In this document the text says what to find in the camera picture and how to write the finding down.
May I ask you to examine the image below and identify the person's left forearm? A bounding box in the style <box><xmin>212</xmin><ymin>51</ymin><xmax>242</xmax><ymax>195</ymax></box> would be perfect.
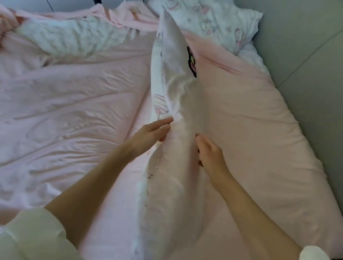
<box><xmin>38</xmin><ymin>131</ymin><xmax>148</xmax><ymax>258</ymax></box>

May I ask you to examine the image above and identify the person's right forearm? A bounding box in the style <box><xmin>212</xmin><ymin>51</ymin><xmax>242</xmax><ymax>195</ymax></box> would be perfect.
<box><xmin>200</xmin><ymin>168</ymin><xmax>313</xmax><ymax>260</ymax></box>

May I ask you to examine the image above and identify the person's right hand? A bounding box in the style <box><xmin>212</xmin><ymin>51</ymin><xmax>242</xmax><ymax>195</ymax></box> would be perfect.
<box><xmin>189</xmin><ymin>134</ymin><xmax>235</xmax><ymax>180</ymax></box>

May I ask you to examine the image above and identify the pink bed sheet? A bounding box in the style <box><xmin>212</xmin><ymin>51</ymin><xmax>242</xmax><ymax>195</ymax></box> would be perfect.
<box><xmin>0</xmin><ymin>0</ymin><xmax>343</xmax><ymax>260</ymax></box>

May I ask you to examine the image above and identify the grey padded headboard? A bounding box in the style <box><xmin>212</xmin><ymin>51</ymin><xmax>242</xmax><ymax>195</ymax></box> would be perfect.
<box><xmin>198</xmin><ymin>0</ymin><xmax>343</xmax><ymax>250</ymax></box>

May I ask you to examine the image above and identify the pink and white duvet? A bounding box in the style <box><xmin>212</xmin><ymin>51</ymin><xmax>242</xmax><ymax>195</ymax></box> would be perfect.
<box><xmin>0</xmin><ymin>0</ymin><xmax>163</xmax><ymax>84</ymax></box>

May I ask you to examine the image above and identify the white printed pillow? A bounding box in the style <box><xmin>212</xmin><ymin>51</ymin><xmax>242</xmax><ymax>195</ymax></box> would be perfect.
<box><xmin>119</xmin><ymin>5</ymin><xmax>238</xmax><ymax>260</ymax></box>

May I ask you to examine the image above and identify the person's left hand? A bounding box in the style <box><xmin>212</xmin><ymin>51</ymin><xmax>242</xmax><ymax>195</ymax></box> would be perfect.
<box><xmin>125</xmin><ymin>111</ymin><xmax>174</xmax><ymax>164</ymax></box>

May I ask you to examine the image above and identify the white cartoon print pillow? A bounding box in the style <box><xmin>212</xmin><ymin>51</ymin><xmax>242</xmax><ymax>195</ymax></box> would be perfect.
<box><xmin>141</xmin><ymin>0</ymin><xmax>266</xmax><ymax>59</ymax></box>

